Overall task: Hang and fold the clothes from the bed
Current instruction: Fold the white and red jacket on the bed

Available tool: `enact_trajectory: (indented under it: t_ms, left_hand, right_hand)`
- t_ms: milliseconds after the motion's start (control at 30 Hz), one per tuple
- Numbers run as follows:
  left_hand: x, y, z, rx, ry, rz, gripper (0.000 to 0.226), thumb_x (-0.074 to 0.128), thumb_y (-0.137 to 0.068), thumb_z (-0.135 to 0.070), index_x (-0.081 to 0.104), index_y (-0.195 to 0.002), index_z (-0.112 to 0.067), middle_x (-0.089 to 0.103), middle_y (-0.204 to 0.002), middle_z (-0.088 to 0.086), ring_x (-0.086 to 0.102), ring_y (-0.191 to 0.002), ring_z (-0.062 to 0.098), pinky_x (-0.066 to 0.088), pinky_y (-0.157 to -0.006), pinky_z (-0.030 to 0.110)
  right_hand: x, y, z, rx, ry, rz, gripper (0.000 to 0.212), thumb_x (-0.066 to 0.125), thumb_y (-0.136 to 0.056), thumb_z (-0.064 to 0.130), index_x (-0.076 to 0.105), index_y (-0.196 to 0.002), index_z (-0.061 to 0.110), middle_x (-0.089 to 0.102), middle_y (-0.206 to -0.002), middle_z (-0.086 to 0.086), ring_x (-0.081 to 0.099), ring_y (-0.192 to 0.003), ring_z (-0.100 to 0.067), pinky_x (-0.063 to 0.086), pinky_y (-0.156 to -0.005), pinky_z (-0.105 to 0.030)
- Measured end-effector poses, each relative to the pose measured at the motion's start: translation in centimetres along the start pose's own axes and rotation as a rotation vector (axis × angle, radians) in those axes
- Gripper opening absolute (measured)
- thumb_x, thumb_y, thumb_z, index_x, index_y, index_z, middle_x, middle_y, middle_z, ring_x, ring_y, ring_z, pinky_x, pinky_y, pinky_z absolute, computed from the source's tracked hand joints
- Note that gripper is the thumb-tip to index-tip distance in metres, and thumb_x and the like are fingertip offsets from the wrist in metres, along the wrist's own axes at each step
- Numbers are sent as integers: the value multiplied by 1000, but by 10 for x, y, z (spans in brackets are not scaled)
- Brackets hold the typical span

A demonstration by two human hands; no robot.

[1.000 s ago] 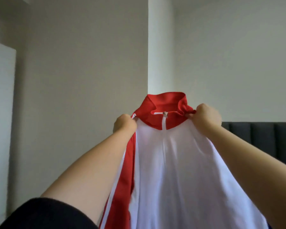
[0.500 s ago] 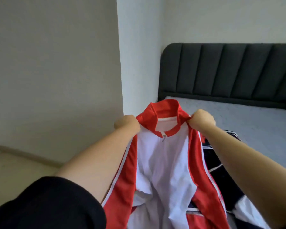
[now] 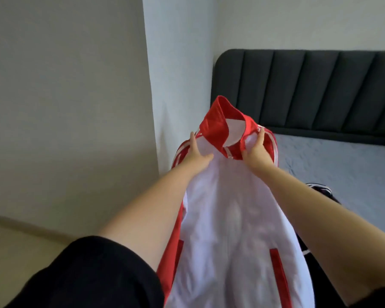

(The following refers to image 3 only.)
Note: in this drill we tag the red and navy sports jacket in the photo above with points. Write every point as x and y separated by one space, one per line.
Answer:
324 285

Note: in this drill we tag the person's right forearm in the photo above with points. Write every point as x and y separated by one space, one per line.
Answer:
333 227

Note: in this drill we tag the person's left hand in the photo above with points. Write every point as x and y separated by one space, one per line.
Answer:
196 160

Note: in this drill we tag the dark grey upholstered headboard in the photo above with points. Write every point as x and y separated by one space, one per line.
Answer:
308 86

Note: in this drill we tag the person's right hand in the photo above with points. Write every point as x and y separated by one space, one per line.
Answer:
258 158

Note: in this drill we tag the person's left forearm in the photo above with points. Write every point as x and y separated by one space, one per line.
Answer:
154 208

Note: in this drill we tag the red and white jacket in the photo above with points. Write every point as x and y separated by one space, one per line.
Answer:
237 240

